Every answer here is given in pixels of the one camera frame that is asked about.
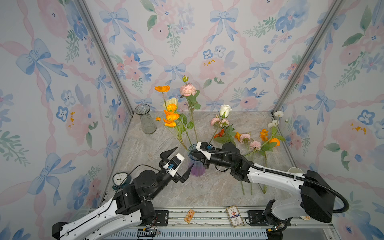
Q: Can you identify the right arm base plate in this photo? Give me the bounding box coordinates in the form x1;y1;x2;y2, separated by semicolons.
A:
246;210;292;228

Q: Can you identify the white rose bud stem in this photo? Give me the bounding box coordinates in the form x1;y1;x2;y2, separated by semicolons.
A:
209;105;232;143

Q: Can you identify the blue purple glass vase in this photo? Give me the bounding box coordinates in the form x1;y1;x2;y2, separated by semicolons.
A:
188;144;206;177

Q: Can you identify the small orange tag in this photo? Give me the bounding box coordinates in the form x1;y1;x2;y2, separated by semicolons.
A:
184;209;196;224

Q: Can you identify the white metal bucket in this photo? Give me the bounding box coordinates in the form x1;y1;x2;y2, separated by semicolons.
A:
288;167;305;174

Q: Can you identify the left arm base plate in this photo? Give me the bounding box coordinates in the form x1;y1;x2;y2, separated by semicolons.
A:
142;210;170;227

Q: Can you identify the pink carnation stem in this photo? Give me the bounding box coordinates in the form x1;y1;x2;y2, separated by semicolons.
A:
239;133;254;196

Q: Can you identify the playing card box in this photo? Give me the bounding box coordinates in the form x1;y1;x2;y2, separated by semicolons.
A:
226;205;245;228

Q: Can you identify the pink rose stem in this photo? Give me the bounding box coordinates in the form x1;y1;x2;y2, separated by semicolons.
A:
180;75;201;141

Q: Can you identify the small green alarm clock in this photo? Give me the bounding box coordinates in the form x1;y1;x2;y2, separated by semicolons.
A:
112;172;131;191

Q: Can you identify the yellow rose stem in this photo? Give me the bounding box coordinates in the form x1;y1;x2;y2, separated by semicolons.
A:
163;95;192;152

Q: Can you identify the clear glass vase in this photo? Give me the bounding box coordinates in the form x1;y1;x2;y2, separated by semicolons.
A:
135;104;157;135

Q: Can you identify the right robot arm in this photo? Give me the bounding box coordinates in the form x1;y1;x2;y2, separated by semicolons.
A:
191;142;350;233

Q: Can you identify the aluminium rail frame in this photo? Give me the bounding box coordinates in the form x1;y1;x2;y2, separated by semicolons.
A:
88;207;340;240

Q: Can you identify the orange gerbera stem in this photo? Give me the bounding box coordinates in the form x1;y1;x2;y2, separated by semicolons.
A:
214;129;226;139

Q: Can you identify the small white flower spray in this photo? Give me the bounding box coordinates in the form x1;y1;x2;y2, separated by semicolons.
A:
268;111;284;136

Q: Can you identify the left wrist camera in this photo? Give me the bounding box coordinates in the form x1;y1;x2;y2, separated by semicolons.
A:
163;154;185;177

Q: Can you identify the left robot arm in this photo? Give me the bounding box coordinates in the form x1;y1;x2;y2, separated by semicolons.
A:
52;148;192;240

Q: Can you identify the pink ranunculus spray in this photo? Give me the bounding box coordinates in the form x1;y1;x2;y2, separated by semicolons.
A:
210;116;236;145

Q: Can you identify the round floral coaster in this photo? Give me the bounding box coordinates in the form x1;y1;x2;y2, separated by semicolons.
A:
301;216;311;221

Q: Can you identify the orange poppy green leaves stem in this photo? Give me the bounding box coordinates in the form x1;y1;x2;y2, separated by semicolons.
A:
242;128;286;194

